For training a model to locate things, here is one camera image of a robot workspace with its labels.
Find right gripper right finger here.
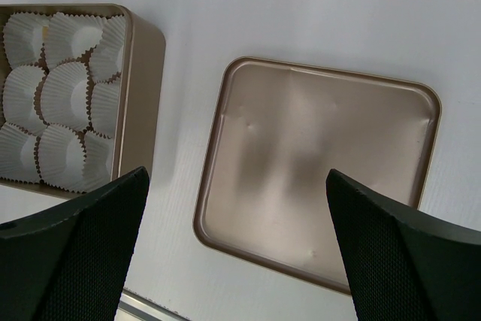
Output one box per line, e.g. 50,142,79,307
326,169,480,320

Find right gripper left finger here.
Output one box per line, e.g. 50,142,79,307
1,167,150,320

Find gold tin box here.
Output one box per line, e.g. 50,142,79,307
1,4,166,198

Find gold tin lid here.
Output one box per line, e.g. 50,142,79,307
193,57,442,294

